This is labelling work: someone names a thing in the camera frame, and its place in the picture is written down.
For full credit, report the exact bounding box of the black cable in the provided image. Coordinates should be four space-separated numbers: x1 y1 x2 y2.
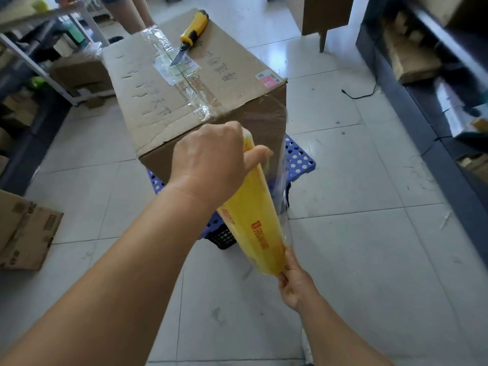
340 82 379 100

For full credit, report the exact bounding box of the person's left hand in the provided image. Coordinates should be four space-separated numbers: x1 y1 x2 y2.
167 120 274 210

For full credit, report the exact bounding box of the blue perforated plastic pallet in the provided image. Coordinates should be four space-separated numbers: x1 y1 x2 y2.
146 133 317 240

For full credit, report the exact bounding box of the person's right forearm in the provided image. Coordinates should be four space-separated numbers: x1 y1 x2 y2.
299 297 393 366

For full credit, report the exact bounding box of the yellow black utility knife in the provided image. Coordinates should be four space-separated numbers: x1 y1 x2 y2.
169 9 209 68

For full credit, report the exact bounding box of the person's right hand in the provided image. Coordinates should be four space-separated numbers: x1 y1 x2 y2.
277 247 321 313

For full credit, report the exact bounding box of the white metal rack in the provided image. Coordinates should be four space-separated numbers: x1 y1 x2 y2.
0 3 111 107

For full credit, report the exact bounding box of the large brown cardboard box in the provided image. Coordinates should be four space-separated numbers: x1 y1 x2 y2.
102 9 289 186

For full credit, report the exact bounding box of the yellow stretch film roll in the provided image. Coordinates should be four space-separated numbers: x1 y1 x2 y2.
216 127 292 277

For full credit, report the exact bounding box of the person's left forearm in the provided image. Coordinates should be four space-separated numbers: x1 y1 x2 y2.
0 182 218 366

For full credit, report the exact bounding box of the white flat carton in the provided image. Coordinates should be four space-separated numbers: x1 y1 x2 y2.
434 78 481 138

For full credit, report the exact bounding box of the black plastic crate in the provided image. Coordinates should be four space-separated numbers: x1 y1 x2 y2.
207 224 238 251

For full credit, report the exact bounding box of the film covered cardboard box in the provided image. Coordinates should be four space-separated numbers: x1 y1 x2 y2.
51 53 115 97

